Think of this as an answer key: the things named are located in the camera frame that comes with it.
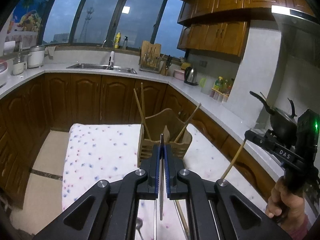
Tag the wooden lower cabinets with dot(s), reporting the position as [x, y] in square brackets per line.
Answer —
[85, 97]

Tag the stainless steel sink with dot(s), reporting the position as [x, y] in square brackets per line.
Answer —
[95, 67]

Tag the chrome kitchen faucet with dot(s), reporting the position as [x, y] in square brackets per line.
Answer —
[111, 57]

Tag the metal chopstick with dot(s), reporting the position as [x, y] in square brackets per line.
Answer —
[160, 210]

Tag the yellow cooking oil bottle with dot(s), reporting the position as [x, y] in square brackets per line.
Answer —
[218, 85]

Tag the dark sauce bottle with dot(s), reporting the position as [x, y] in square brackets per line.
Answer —
[229, 87]

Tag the wooden cabinets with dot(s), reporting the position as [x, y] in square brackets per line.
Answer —
[85, 97]
[225, 35]

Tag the paper towel roll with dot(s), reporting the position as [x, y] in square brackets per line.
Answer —
[10, 47]

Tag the wooden cutting board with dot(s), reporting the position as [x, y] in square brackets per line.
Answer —
[152, 50]

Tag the wooden upper cabinets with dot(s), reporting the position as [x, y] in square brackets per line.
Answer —
[225, 35]

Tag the steel electric kettle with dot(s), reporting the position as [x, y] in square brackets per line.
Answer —
[191, 76]

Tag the knife block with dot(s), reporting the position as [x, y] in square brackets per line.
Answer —
[165, 67]

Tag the fruit print wall poster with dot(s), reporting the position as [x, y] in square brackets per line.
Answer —
[27, 20]

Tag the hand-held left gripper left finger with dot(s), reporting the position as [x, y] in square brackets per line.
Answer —
[157, 170]

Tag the pink container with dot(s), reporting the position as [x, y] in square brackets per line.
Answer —
[179, 73]

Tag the metal spoon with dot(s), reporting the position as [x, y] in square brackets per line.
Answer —
[139, 223]

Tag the metal dish rack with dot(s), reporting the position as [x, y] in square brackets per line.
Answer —
[150, 68]

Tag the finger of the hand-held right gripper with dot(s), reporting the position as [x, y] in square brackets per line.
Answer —
[257, 137]

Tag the person's right hand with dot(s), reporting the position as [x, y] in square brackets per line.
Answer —
[287, 205]

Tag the floral white tablecloth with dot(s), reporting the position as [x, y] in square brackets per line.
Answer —
[100, 150]

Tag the range hood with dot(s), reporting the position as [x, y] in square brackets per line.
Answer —
[300, 30]

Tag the small white blender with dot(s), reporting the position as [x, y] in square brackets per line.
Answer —
[19, 67]

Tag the red and white rice cooker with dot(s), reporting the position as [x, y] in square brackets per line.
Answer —
[3, 72]

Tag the person's right forearm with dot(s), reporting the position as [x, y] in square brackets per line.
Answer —
[300, 230]

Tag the wooden utensil holder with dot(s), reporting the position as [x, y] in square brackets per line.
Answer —
[150, 151]

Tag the hanging dish rag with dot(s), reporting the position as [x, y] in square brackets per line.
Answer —
[50, 52]

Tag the white electric cooker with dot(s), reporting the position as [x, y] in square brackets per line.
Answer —
[36, 57]

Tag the grey pump bottle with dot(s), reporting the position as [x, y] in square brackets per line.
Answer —
[124, 43]

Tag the green plastic container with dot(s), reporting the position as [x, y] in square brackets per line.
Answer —
[203, 83]

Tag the wooden chopstick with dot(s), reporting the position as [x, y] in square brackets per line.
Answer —
[141, 112]
[187, 122]
[182, 216]
[144, 105]
[233, 160]

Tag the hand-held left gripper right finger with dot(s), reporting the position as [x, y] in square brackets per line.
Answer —
[168, 170]

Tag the yellow detergent bottle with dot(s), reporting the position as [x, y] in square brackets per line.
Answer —
[117, 41]

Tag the black wok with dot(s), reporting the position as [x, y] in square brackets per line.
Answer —
[282, 125]

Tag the kitchen window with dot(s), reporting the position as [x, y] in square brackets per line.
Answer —
[100, 17]

